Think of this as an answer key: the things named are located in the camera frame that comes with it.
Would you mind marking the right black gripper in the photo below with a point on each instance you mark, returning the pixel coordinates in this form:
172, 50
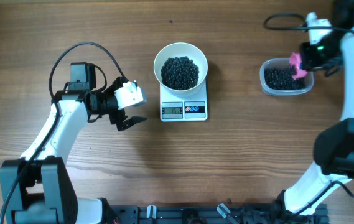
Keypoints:
310, 61

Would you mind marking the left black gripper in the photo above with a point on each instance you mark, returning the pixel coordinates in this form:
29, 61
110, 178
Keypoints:
116, 117

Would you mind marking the pink scoop blue handle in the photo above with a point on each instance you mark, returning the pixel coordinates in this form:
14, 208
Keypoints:
296, 62

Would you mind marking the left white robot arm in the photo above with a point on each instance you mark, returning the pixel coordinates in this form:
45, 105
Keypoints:
36, 187

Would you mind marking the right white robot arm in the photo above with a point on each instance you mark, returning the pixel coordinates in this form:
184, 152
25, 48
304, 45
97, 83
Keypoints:
333, 164

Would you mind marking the white digital kitchen scale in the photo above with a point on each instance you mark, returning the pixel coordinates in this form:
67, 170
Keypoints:
184, 108

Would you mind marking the black beans in bowl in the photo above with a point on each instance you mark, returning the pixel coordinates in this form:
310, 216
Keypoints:
179, 73

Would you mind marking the white paper bowl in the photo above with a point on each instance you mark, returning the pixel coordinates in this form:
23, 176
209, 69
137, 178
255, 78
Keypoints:
181, 49

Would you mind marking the black beans in container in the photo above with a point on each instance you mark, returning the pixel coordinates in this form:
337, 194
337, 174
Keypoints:
282, 79

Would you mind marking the clear plastic bean container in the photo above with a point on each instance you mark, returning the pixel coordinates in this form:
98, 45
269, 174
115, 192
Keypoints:
283, 63

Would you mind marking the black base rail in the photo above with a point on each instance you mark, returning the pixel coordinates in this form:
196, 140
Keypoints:
256, 214

